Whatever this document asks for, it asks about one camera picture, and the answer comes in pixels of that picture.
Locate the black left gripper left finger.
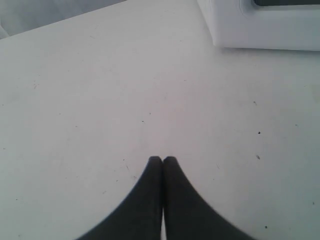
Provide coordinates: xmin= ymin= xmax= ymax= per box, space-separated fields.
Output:
xmin=79 ymin=156 xmax=163 ymax=240

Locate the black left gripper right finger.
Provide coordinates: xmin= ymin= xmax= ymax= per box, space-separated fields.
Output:
xmin=163 ymin=156 xmax=252 ymax=240

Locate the white microwave oven body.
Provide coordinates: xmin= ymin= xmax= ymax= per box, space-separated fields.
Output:
xmin=196 ymin=0 xmax=320 ymax=52

